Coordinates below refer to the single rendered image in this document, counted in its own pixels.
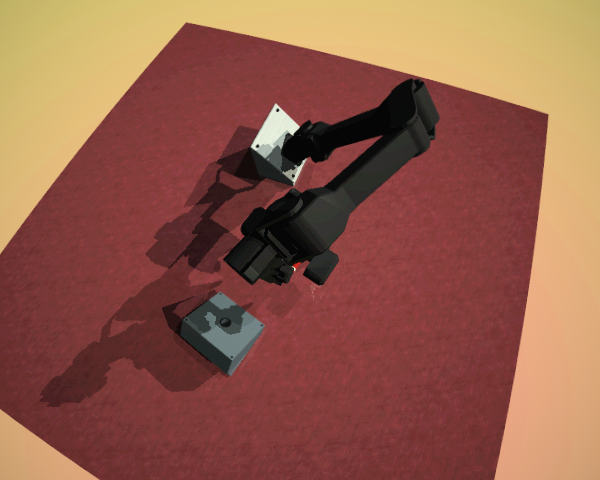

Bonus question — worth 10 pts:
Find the grey metal panel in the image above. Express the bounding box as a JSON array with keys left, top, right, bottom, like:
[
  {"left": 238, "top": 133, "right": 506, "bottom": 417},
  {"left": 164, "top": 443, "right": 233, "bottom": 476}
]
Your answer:
[{"left": 180, "top": 292, "right": 265, "bottom": 376}]

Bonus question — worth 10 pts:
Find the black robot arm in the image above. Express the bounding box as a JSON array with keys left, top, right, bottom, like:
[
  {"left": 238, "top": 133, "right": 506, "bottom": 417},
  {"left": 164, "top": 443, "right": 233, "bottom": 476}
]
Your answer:
[{"left": 222, "top": 78, "right": 440, "bottom": 286}]

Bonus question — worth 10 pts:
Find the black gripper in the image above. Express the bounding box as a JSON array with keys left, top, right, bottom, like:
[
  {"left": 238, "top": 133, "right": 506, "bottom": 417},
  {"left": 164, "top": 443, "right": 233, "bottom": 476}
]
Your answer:
[{"left": 240, "top": 207, "right": 339, "bottom": 286}]

